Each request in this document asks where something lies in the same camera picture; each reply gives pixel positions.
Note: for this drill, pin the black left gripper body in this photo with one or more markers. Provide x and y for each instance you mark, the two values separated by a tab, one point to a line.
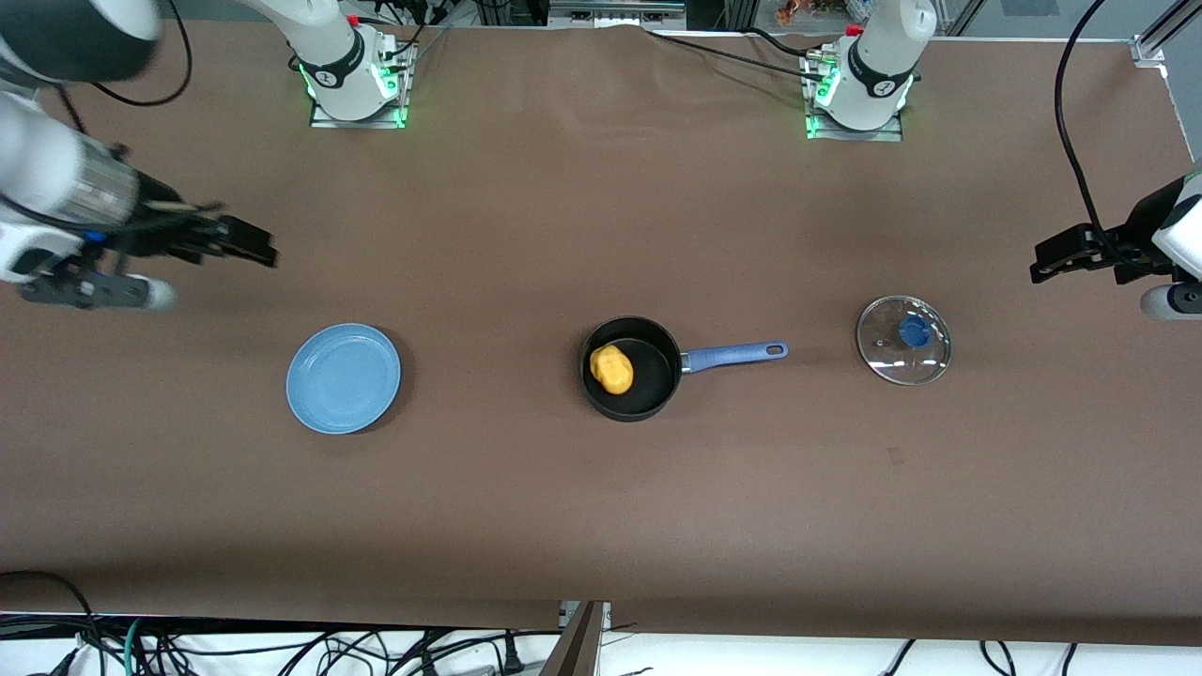
1132	243

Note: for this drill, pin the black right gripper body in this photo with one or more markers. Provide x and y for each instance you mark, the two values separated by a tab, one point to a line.
158	236

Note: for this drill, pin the glass lid with blue knob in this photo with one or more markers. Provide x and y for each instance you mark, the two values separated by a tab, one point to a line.
903	340

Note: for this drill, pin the yellow potato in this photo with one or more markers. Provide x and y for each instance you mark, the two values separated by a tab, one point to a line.
612	369

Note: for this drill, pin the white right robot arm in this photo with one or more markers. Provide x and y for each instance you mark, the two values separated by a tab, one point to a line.
56	169

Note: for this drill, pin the blue round plate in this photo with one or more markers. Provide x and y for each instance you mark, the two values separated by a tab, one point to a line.
343	378

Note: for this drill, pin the black power plug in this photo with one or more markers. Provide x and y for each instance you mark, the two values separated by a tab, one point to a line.
512	652

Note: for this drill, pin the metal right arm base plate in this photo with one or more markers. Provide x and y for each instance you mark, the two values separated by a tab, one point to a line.
390	103

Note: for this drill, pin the aluminium frame profile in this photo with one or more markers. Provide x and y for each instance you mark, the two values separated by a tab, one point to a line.
1160	33

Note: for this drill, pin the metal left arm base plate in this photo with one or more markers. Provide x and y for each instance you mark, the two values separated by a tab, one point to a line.
822	117

